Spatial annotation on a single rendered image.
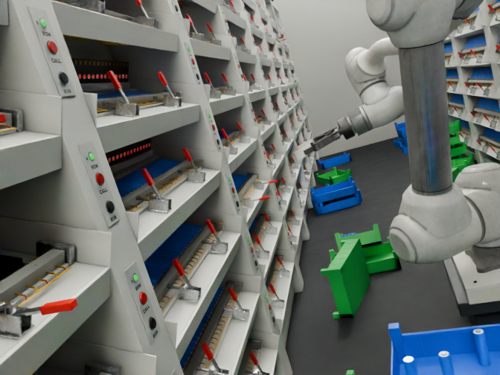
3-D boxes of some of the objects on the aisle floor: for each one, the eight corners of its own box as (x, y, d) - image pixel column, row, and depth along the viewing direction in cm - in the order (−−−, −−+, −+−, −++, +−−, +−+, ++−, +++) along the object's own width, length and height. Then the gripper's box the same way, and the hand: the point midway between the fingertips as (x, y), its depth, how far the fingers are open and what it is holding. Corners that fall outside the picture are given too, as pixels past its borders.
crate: (370, 281, 203) (359, 237, 199) (353, 318, 177) (340, 268, 173) (353, 283, 206) (341, 239, 203) (333, 318, 181) (319, 271, 177)
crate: (395, 251, 226) (391, 236, 224) (401, 268, 206) (397, 251, 205) (333, 265, 232) (329, 249, 231) (333, 282, 213) (329, 265, 211)
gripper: (358, 139, 152) (298, 170, 157) (354, 131, 176) (303, 157, 181) (347, 118, 151) (288, 149, 156) (345, 112, 175) (293, 140, 180)
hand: (298, 152), depth 168 cm, fingers open, 13 cm apart
